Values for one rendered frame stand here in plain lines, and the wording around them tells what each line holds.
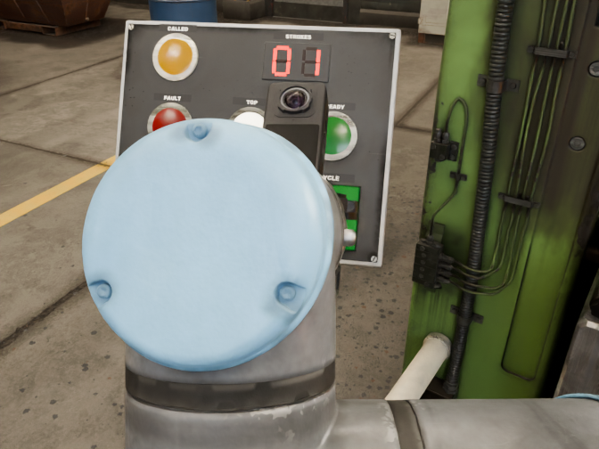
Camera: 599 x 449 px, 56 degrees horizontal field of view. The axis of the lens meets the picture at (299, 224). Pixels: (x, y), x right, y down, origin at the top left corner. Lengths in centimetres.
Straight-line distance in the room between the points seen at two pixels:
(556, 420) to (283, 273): 13
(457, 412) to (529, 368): 80
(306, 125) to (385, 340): 164
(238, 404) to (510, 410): 12
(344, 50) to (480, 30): 23
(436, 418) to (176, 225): 13
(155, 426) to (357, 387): 164
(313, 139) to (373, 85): 29
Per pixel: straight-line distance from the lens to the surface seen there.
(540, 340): 102
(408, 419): 25
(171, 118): 72
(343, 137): 67
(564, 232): 91
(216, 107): 71
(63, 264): 256
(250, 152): 20
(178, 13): 499
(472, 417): 26
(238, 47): 72
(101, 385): 195
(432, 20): 617
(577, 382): 78
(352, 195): 66
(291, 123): 42
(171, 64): 73
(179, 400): 22
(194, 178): 20
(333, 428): 24
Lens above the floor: 134
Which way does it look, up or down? 30 degrees down
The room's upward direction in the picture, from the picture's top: straight up
